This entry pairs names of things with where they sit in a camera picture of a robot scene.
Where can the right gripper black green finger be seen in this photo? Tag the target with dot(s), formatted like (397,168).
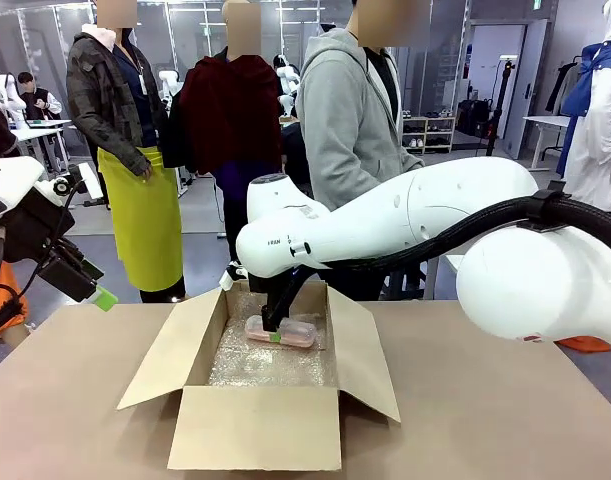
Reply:
(268,320)
(285,310)

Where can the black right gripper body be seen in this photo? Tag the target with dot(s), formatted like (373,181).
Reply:
(275,285)

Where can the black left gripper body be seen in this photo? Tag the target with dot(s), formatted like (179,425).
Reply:
(35,225)

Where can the left gripper black green finger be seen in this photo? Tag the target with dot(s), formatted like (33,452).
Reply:
(75,285)
(82,260)

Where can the pink transparent glasses case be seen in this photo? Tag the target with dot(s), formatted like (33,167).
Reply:
(297,334)

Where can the plain cardboard box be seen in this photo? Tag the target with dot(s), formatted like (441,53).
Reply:
(260,430)

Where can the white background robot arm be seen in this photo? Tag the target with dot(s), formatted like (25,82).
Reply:
(287,82)
(7,97)
(169,85)

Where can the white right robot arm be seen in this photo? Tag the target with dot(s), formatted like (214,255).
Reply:
(385,225)

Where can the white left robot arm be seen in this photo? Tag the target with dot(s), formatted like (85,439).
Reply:
(10,175)

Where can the bare hand of aproned person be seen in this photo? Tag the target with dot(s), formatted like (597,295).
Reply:
(146,171)

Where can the bubble wrap sheet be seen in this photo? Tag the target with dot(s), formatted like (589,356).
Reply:
(265,365)

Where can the person with yellow apron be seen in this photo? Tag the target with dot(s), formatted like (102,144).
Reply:
(140,220)

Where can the white office desk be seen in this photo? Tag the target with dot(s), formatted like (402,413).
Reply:
(40,132)

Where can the seated person in black vest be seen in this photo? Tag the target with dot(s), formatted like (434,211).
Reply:
(37,100)

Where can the person in dark red jacket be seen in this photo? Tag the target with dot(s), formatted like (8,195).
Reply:
(230,125)

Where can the person in grey hoodie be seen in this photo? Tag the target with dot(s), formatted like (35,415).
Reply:
(340,130)

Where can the large white table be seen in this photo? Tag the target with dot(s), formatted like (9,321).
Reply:
(450,267)

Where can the wooden shoe rack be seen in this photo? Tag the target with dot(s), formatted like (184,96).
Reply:
(429,134)

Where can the black luggage bags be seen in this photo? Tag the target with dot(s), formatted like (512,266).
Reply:
(475,117)

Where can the black tripod stand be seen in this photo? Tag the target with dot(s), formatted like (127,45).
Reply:
(499,110)

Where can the orange shoe cover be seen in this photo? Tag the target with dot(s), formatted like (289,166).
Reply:
(585,344)

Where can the grey door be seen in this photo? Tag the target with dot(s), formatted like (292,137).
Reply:
(525,90)

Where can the small white desk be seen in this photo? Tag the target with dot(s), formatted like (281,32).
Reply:
(547,122)

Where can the hanging black coat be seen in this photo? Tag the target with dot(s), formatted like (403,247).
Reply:
(560,87)

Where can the mannequin white coat blue vest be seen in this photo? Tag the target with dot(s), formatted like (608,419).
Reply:
(600,125)

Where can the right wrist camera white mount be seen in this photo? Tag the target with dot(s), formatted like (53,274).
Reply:
(235,274)

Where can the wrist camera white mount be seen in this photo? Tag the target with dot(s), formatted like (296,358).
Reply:
(85,180)
(235,274)

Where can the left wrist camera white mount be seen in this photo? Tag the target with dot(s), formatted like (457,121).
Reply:
(85,180)

